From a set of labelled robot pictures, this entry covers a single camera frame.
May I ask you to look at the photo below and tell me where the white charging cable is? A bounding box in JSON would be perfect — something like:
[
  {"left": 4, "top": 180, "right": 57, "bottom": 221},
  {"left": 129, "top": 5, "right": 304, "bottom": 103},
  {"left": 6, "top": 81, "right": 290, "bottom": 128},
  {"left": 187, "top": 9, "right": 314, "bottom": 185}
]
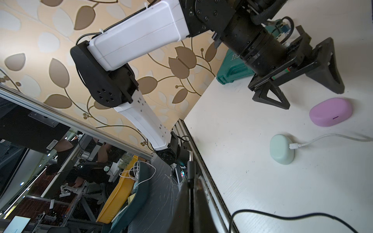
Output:
[{"left": 289, "top": 133, "right": 373, "bottom": 150}]

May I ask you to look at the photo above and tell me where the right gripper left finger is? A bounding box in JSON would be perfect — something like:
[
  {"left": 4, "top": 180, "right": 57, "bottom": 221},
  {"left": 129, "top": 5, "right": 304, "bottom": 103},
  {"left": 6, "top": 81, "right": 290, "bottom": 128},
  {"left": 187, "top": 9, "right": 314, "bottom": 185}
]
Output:
[{"left": 167, "top": 181, "right": 190, "bottom": 233}]

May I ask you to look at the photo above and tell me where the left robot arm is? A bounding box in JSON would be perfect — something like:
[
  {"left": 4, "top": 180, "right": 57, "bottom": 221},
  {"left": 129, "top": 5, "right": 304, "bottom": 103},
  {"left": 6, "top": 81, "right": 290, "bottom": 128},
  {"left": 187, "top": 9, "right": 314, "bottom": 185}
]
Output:
[{"left": 71, "top": 1, "right": 345, "bottom": 165}]

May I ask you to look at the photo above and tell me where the mint earbud case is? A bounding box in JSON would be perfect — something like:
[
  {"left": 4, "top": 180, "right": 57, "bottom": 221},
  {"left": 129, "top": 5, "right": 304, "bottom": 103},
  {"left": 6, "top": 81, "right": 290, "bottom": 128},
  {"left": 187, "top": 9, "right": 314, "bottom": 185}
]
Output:
[{"left": 270, "top": 135, "right": 294, "bottom": 165}]

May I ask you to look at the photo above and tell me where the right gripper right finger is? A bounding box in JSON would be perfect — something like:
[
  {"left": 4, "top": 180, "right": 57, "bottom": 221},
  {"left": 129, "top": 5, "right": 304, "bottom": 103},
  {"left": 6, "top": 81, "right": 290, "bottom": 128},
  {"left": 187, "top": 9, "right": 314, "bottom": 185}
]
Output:
[{"left": 193, "top": 179, "right": 218, "bottom": 233}]

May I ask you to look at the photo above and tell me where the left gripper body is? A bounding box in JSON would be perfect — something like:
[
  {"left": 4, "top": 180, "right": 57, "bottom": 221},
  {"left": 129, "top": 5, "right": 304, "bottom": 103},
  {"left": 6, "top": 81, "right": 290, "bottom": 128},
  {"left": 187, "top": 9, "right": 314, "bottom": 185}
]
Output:
[{"left": 214, "top": 1, "right": 312, "bottom": 90}]

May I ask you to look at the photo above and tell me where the dark green tray outside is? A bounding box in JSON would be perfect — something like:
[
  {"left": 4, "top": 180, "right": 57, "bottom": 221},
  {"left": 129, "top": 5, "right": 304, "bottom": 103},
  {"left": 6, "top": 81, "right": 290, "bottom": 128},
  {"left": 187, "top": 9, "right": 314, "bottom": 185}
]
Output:
[{"left": 109, "top": 161, "right": 152, "bottom": 233}]

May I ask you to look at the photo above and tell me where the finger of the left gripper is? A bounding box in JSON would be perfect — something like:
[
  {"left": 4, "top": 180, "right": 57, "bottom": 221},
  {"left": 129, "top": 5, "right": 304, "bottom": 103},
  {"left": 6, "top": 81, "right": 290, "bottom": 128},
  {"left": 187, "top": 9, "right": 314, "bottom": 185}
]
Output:
[
  {"left": 306, "top": 37, "right": 345, "bottom": 94},
  {"left": 253, "top": 82, "right": 290, "bottom": 110}
]

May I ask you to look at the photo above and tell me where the person in dark shirt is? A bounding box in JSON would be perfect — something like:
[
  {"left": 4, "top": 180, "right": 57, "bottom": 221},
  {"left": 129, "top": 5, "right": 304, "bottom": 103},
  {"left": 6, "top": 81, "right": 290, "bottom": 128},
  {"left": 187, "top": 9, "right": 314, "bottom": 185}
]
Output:
[{"left": 46, "top": 138, "right": 126, "bottom": 187}]

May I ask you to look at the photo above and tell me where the black charging cable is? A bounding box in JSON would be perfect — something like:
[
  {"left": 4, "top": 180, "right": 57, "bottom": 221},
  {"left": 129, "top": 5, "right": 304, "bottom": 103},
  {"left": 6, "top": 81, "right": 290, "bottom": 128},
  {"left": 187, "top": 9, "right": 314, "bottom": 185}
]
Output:
[{"left": 186, "top": 150, "right": 359, "bottom": 233}]

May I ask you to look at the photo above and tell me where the green tool case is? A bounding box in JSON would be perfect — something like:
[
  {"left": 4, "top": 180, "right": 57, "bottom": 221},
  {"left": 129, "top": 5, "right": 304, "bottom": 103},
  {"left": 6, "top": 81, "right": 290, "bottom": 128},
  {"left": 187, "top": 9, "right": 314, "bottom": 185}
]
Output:
[{"left": 216, "top": 19, "right": 290, "bottom": 85}]

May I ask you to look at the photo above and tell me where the yellow tray outside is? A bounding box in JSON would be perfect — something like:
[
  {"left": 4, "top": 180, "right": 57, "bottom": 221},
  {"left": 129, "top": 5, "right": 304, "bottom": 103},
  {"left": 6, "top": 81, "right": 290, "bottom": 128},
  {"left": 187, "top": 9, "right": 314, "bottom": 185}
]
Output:
[{"left": 96, "top": 155, "right": 139, "bottom": 224}]

